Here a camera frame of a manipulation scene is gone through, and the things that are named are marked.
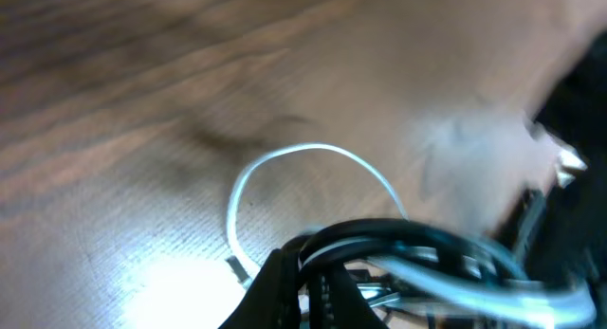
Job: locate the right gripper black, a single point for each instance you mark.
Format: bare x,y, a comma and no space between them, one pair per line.
562,234

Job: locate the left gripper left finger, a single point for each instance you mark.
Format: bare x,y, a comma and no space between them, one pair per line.
272,301

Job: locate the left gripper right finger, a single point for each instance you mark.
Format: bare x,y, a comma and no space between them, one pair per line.
336,303

